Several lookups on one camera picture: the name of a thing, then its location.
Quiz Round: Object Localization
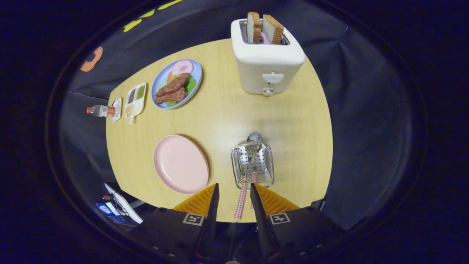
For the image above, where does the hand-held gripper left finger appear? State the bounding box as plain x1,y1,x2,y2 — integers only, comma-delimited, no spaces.
139,183,220,263

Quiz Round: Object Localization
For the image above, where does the pink round plate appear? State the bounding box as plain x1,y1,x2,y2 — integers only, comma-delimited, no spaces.
153,135,210,195

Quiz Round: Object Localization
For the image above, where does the white flat device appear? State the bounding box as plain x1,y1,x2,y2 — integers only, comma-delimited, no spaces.
104,183,143,224

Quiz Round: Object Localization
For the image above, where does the brown grilled meat strip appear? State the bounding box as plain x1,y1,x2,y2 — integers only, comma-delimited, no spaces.
156,73,191,96
156,87,187,104

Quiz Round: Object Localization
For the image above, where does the spoon with red checked handle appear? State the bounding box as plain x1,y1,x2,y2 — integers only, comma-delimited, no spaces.
247,132,263,210

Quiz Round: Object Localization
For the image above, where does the fork with red checked handle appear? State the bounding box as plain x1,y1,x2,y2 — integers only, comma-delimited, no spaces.
234,147,254,220

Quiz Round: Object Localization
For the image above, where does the white toaster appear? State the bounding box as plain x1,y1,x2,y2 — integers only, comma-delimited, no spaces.
231,18,306,96

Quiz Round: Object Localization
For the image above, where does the toast bread slice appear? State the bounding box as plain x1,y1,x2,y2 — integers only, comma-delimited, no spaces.
247,12,262,44
262,14,284,45

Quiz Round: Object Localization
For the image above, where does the white divided condiment tray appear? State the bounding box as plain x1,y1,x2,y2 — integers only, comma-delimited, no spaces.
124,82,147,124

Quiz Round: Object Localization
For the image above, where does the black backdrop cloth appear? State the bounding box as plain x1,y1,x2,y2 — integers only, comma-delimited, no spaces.
59,0,414,235

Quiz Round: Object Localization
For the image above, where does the pink ham slice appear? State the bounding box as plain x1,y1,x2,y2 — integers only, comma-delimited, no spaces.
172,60,193,76

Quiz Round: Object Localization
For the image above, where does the green lettuce leaf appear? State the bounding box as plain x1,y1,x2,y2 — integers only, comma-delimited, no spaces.
163,75,196,107

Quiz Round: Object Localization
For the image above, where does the blue packet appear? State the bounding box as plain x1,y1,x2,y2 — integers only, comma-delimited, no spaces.
95,202,125,223

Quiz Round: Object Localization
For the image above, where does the clear plastic bottle red label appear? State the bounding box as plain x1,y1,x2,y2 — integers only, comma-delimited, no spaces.
86,105,116,118

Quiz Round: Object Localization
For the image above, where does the metal wire cutlery basket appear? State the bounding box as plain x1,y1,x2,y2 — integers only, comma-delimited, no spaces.
231,140,275,190

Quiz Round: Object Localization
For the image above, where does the white square coaster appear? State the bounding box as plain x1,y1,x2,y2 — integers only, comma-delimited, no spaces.
112,97,123,123

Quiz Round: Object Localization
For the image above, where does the blue round plate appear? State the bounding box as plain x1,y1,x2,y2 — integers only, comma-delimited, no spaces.
151,59,203,110

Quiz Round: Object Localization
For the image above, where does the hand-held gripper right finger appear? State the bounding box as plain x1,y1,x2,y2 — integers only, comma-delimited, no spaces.
250,183,345,259

